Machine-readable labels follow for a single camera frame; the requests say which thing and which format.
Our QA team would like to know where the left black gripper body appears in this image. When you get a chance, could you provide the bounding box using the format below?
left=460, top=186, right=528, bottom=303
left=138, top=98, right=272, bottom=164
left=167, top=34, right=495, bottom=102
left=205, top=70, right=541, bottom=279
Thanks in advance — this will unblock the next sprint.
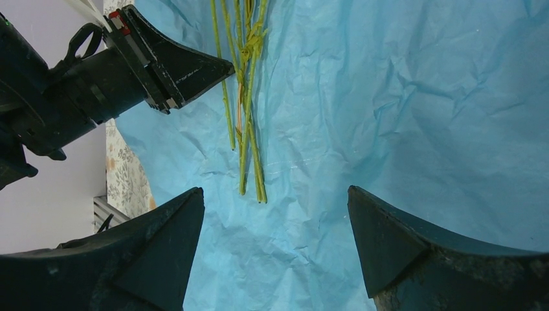
left=0, top=12, right=172, bottom=159

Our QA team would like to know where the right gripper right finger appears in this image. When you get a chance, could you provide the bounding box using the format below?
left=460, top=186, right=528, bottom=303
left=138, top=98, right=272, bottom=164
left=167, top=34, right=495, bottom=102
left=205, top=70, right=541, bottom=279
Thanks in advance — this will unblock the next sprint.
left=348, top=186, right=548, bottom=310

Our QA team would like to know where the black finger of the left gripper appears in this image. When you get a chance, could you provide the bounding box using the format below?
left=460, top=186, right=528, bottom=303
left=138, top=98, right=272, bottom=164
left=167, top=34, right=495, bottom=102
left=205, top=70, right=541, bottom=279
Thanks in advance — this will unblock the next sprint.
left=120, top=5, right=235, bottom=108

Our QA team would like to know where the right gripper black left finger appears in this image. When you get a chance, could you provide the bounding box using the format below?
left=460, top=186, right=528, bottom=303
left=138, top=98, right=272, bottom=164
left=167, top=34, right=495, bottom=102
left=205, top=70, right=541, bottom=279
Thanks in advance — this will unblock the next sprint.
left=1, top=187, right=205, bottom=310

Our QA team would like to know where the artificial flower bunch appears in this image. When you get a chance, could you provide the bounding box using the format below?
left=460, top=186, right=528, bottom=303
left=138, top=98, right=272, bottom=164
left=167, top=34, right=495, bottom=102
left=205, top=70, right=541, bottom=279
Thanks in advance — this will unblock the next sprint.
left=210, top=1, right=268, bottom=203

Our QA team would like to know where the blue wrapping paper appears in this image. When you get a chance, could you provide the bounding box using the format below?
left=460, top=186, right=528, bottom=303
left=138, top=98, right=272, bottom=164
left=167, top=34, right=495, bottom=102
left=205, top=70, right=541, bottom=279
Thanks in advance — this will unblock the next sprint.
left=116, top=1, right=548, bottom=310

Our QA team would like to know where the floral patterned table mat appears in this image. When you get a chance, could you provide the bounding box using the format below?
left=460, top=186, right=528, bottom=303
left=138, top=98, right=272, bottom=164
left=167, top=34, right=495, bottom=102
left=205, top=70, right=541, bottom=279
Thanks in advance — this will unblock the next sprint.
left=102, top=0, right=157, bottom=220

